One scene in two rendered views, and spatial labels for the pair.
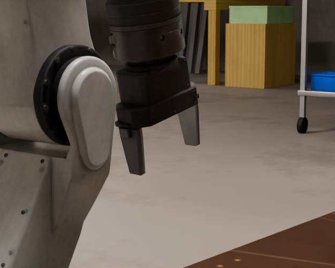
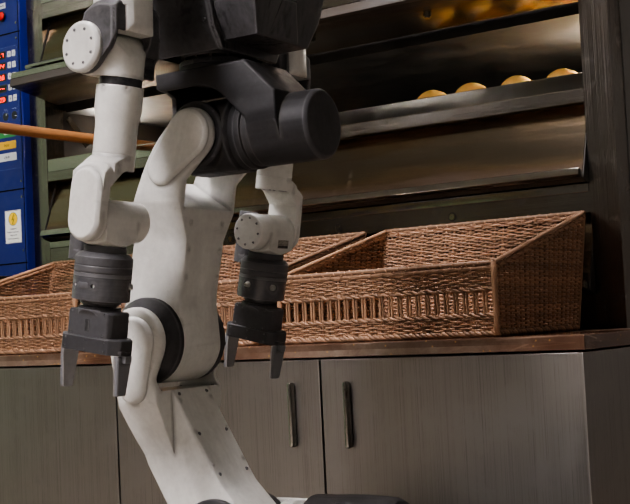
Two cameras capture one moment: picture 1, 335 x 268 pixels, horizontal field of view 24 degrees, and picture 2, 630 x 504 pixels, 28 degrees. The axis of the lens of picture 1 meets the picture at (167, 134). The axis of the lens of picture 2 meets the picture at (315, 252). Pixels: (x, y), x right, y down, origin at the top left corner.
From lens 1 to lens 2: 2.58 m
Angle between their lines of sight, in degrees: 97
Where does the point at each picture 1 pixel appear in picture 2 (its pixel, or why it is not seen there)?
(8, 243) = (236, 453)
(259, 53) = not seen: outside the picture
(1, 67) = (195, 314)
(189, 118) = (233, 347)
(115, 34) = (277, 284)
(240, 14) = not seen: outside the picture
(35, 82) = (218, 323)
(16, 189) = (208, 415)
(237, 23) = not seen: outside the picture
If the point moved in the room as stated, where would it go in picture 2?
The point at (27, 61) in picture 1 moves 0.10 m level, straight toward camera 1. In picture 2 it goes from (213, 307) to (270, 305)
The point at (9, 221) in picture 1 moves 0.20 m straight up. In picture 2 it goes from (224, 438) to (218, 318)
